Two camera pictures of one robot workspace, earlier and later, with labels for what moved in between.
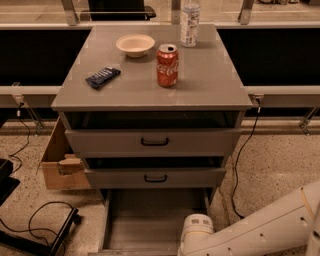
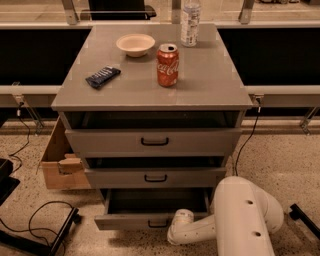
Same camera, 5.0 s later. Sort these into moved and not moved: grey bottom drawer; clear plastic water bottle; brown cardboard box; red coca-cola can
Moved: grey bottom drawer
Not moved: brown cardboard box; clear plastic water bottle; red coca-cola can
